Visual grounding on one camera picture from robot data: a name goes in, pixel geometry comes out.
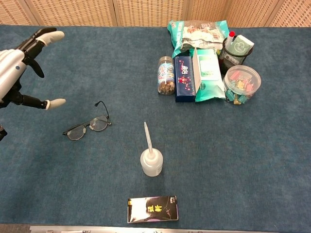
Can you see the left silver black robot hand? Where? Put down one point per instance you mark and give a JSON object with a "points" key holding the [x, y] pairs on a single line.
{"points": [[9, 68]]}

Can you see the black wire-frame eyeglasses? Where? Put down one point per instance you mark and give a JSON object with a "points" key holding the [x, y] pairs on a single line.
{"points": [[75, 133]]}

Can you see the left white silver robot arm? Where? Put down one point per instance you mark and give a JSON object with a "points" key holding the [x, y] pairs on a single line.
{"points": [[2, 133]]}

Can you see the woven wicker folding screen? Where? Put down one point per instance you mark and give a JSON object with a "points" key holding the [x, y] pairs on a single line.
{"points": [[73, 12]]}

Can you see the blue felt table cover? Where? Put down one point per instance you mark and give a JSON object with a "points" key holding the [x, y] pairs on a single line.
{"points": [[73, 182]]}

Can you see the clear snack jar blue label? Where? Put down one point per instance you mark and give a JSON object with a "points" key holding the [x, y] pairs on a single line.
{"points": [[166, 75]]}

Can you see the clear squeeze bottle long nozzle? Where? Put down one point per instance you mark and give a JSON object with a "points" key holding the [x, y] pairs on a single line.
{"points": [[151, 165]]}

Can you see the dark blue rectangular box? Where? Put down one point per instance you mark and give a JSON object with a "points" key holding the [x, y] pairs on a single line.
{"points": [[184, 77]]}

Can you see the teal white snack bag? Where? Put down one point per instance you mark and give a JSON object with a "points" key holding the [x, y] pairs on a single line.
{"points": [[199, 36]]}

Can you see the teal wet wipes pack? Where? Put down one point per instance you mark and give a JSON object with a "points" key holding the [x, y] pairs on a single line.
{"points": [[210, 72]]}

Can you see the black box gold characters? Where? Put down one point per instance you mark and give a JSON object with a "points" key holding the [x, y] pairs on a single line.
{"points": [[153, 210]]}

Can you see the black mesh pen holder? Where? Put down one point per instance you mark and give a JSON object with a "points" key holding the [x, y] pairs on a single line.
{"points": [[229, 60]]}

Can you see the red-capped white marker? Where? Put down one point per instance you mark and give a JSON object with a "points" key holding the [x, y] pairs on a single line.
{"points": [[230, 38]]}

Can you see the green white small carton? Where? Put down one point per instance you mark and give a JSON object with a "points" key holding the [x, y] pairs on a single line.
{"points": [[240, 46]]}

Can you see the clear tub of binder clips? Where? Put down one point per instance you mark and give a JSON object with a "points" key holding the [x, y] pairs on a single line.
{"points": [[241, 82]]}

